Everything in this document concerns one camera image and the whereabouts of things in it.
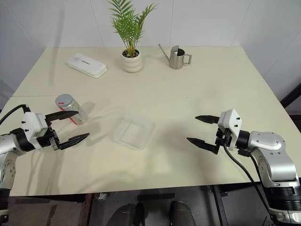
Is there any cream ribbed plant pot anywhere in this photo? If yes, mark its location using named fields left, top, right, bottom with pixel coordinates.
left=121, top=49, right=143, bottom=73

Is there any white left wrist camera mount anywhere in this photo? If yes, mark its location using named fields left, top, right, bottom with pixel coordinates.
left=22, top=112, right=49, bottom=150

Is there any clear jar with grey lid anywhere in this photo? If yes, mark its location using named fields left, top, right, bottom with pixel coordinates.
left=58, top=98, right=88, bottom=126

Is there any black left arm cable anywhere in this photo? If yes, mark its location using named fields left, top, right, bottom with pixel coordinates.
left=0, top=104, right=31, bottom=125

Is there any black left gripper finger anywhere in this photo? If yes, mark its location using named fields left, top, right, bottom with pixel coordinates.
left=46, top=110, right=79, bottom=122
left=58, top=133, right=91, bottom=151

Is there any clear plastic tray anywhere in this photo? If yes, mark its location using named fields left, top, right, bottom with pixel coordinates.
left=112, top=114, right=156, bottom=151

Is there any white rectangular box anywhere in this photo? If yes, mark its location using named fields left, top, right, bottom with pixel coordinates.
left=65, top=53, right=108, bottom=79

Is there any dark rounded shape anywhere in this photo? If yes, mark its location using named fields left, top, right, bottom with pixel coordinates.
left=110, top=202, right=145, bottom=226
left=169, top=200, right=196, bottom=226

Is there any steel watering can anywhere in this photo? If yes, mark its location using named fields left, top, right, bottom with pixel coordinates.
left=158, top=44, right=193, bottom=70

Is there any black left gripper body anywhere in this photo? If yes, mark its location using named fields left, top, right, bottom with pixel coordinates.
left=36, top=116, right=62, bottom=151

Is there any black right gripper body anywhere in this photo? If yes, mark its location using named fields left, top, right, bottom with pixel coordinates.
left=215, top=127, right=232, bottom=148

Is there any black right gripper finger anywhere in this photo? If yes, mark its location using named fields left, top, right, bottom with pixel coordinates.
left=195, top=114, right=221, bottom=125
left=186, top=137, right=221, bottom=155

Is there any green palm plant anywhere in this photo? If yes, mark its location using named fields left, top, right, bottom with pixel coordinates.
left=108, top=0, right=158, bottom=57

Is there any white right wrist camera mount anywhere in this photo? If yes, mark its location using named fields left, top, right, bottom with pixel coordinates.
left=217, top=109, right=243, bottom=151

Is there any long black right arm cable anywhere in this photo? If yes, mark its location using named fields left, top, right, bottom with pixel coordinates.
left=222, top=144, right=270, bottom=210

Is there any grey jar lid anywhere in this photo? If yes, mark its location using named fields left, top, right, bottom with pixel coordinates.
left=55, top=93, right=74, bottom=112

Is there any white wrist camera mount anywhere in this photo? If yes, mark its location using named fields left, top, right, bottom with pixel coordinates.
left=217, top=109, right=243, bottom=151
left=22, top=112, right=49, bottom=150

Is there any short black right arm cable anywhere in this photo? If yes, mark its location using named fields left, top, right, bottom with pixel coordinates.
left=237, top=149, right=268, bottom=203

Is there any black metal table frame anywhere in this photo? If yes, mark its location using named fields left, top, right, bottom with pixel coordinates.
left=206, top=185, right=229, bottom=226

